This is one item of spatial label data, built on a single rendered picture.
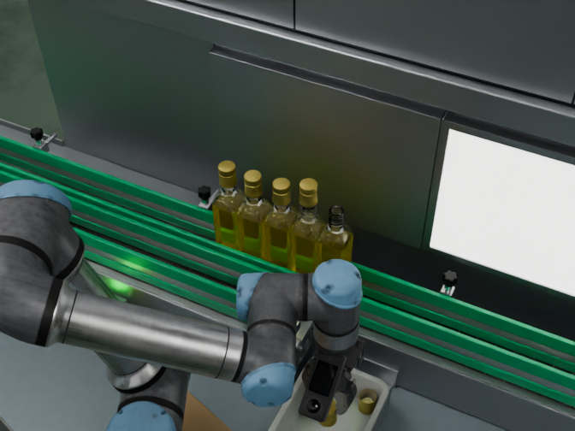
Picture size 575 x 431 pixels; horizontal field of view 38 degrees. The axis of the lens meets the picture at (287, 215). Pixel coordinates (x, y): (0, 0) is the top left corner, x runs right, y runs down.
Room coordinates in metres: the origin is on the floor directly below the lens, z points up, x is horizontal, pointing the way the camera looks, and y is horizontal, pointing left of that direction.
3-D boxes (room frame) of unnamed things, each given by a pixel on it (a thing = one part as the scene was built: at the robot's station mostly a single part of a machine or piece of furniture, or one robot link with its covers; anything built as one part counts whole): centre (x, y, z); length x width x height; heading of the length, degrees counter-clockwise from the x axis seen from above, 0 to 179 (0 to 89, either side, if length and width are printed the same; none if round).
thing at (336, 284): (0.81, -0.07, 1.22); 0.09 x 0.08 x 0.11; 88
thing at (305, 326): (0.99, -0.02, 0.85); 0.09 x 0.04 x 0.07; 153
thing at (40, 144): (1.50, 0.57, 0.94); 0.07 x 0.04 x 0.13; 153
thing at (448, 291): (1.04, -0.32, 0.94); 0.07 x 0.04 x 0.13; 153
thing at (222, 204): (1.18, 0.12, 0.99); 0.06 x 0.06 x 0.21; 62
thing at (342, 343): (0.81, -0.07, 1.14); 0.08 x 0.08 x 0.05
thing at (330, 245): (1.08, -0.09, 0.99); 0.06 x 0.06 x 0.21; 64
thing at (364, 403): (0.88, -0.15, 0.79); 0.04 x 0.04 x 0.04
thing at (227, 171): (1.18, 0.12, 1.14); 0.04 x 0.04 x 0.04
